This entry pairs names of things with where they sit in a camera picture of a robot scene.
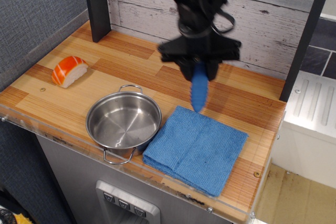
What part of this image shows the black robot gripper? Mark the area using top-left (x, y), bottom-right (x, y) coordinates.
top-left (158, 23), bottom-right (241, 81)

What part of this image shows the blue handled metal fork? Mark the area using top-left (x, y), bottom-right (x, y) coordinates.
top-left (191, 62), bottom-right (208, 113)

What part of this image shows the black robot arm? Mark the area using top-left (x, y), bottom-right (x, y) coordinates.
top-left (158, 0), bottom-right (241, 81)

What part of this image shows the folded blue cloth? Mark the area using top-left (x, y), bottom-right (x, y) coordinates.
top-left (143, 106), bottom-right (248, 197)

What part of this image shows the small stainless steel pot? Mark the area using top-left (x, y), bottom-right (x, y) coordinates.
top-left (86, 84), bottom-right (162, 165)

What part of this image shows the white ribbed appliance top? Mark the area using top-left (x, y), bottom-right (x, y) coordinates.
top-left (284, 71), bottom-right (335, 138)

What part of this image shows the orange white salmon sushi toy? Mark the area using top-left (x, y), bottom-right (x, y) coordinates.
top-left (51, 56), bottom-right (89, 88)

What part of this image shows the silver control panel with buttons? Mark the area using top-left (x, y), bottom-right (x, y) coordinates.
top-left (96, 180), bottom-right (161, 224)

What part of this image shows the clear acrylic table guard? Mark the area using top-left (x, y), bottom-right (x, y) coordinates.
top-left (1, 105), bottom-right (256, 223)

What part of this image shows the yellow object at corner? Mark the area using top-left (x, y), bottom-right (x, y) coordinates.
top-left (14, 214), bottom-right (33, 224)

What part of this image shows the dark right frame post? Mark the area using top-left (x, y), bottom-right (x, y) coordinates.
top-left (279, 0), bottom-right (326, 102)

